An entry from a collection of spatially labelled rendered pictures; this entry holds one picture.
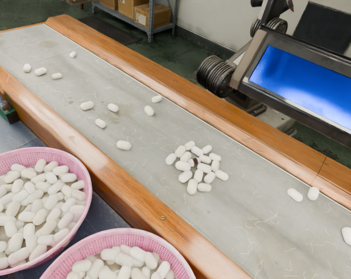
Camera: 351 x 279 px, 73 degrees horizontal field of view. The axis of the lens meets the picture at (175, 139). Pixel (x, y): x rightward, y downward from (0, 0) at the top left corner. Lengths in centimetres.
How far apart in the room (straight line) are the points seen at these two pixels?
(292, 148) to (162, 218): 41
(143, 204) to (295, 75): 36
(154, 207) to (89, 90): 47
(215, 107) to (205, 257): 45
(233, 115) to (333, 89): 47
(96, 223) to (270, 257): 37
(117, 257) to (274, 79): 39
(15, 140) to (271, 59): 69
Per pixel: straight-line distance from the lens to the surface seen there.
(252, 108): 125
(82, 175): 58
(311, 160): 73
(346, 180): 74
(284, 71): 31
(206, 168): 59
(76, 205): 54
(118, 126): 69
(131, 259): 49
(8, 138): 82
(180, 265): 47
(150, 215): 49
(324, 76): 31
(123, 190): 52
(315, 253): 60
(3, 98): 83
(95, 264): 49
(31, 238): 54
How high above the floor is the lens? 121
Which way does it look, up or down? 45 degrees down
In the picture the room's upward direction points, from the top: 10 degrees clockwise
